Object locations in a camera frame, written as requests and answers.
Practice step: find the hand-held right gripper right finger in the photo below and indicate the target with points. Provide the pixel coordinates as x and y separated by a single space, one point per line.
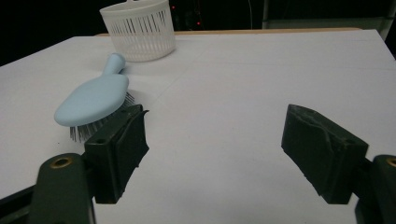
323 155

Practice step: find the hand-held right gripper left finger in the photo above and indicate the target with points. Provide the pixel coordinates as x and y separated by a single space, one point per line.
115 155

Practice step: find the light blue hairbrush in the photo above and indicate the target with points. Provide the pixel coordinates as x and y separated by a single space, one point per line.
93 99

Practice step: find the white slotted plastic basket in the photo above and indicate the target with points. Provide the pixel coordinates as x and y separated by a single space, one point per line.
140 34

